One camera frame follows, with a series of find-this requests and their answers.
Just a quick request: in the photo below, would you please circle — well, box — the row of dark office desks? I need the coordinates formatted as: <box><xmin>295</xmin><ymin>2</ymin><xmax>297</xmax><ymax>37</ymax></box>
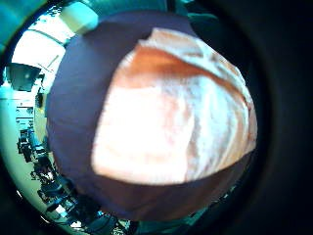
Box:
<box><xmin>17</xmin><ymin>127</ymin><xmax>131</xmax><ymax>235</ymax></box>

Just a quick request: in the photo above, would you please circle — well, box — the black monitor screen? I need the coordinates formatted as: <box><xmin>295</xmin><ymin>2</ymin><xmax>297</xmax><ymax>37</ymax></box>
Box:
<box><xmin>5</xmin><ymin>63</ymin><xmax>43</xmax><ymax>93</ymax></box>

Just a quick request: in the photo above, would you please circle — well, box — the white square pillar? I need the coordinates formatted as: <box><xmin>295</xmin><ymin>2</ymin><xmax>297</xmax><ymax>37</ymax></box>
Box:
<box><xmin>59</xmin><ymin>2</ymin><xmax>100</xmax><ymax>35</ymax></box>

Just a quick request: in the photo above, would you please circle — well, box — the peach orange towel cloth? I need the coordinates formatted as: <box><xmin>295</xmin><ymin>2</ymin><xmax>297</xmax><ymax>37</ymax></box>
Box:
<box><xmin>90</xmin><ymin>27</ymin><xmax>258</xmax><ymax>186</ymax></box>

